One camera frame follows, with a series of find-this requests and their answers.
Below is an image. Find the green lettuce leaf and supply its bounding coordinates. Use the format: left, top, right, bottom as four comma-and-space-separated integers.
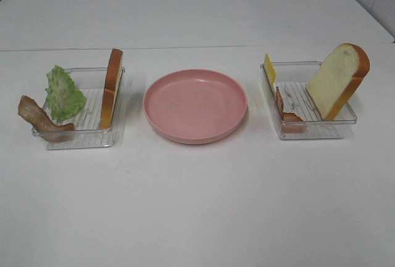
46, 65, 86, 122

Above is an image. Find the yellow cheese slice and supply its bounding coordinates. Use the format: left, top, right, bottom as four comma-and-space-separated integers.
264, 54, 277, 89

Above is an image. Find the bacon strip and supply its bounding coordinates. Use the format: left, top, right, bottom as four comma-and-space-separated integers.
18, 95, 75, 142
275, 86, 306, 133

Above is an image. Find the clear plastic container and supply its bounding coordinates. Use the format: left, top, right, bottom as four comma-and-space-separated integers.
31, 67, 126, 150
260, 61, 357, 140

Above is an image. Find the right clear plastic container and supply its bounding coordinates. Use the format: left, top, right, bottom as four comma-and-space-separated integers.
260, 61, 357, 140

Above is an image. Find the pink round plate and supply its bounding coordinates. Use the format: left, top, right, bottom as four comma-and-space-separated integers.
143, 69, 247, 144

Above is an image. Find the left clear plastic container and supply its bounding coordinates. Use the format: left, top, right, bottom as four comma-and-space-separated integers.
31, 67, 126, 150

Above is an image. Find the bread slice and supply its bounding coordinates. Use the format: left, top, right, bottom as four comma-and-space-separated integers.
99, 49, 123, 129
306, 43, 370, 121

